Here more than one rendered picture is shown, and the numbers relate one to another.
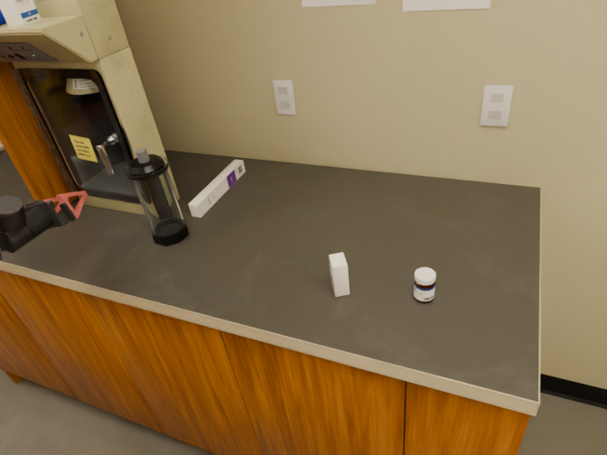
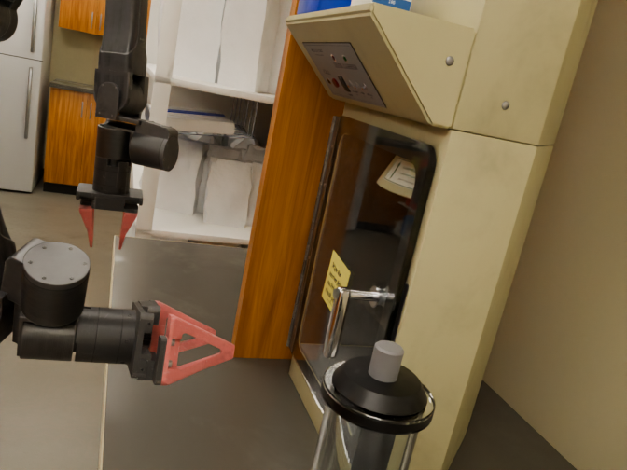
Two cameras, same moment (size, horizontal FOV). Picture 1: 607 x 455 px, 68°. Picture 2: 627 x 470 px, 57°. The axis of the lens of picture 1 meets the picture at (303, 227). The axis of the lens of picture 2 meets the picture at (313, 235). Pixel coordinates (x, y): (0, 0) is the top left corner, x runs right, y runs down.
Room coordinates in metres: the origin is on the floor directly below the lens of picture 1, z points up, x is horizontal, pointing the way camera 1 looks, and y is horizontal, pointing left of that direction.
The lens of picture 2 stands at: (0.61, 0.11, 1.43)
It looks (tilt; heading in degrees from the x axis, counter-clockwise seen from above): 15 degrees down; 42
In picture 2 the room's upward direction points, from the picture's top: 12 degrees clockwise
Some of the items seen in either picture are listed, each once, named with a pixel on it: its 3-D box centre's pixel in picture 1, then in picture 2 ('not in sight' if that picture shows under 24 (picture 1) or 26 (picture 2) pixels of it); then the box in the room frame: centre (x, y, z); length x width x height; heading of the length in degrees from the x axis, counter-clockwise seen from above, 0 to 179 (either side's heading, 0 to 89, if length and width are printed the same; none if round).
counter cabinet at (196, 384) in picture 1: (212, 313); not in sight; (1.20, 0.39, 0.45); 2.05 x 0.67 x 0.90; 62
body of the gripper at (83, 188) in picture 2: not in sight; (111, 179); (1.07, 0.98, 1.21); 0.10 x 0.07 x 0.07; 152
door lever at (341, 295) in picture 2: (109, 155); (349, 321); (1.14, 0.49, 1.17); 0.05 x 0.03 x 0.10; 152
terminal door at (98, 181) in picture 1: (85, 140); (346, 271); (1.21, 0.57, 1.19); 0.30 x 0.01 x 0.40; 62
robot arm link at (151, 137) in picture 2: not in sight; (141, 127); (1.10, 0.95, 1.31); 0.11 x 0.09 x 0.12; 123
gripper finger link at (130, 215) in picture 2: not in sight; (113, 221); (1.08, 0.98, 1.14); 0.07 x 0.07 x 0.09; 62
